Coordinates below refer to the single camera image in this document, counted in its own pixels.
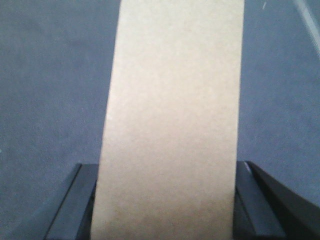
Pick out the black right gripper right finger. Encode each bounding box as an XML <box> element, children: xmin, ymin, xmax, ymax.
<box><xmin>233</xmin><ymin>161</ymin><xmax>320</xmax><ymax>240</ymax></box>

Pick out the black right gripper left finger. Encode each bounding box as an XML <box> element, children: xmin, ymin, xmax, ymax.
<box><xmin>45</xmin><ymin>164</ymin><xmax>99</xmax><ymax>240</ymax></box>

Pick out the brown cardboard box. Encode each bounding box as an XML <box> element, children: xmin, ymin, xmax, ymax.
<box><xmin>90</xmin><ymin>0</ymin><xmax>244</xmax><ymax>240</ymax></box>

